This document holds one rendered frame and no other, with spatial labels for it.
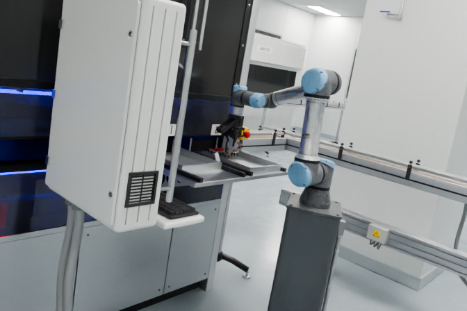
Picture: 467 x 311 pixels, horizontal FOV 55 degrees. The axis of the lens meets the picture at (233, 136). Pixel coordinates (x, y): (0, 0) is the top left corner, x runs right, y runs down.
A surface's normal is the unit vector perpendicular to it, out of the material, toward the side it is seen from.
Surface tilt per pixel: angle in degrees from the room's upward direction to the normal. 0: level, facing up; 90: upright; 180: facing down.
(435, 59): 90
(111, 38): 90
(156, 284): 90
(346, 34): 90
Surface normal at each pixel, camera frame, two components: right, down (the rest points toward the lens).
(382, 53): -0.65, 0.01
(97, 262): 0.74, 0.22
